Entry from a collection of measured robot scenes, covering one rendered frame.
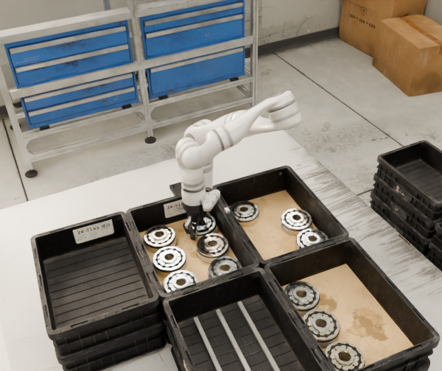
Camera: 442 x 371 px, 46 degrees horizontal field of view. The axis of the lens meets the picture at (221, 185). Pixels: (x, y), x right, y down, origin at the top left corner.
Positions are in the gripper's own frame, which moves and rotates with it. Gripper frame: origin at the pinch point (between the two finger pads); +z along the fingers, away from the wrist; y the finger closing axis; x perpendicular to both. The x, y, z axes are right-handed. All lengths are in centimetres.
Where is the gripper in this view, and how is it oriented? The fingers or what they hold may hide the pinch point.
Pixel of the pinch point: (197, 231)
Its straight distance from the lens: 172.3
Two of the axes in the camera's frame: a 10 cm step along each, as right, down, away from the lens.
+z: 0.3, 7.8, 6.2
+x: 9.2, 2.2, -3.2
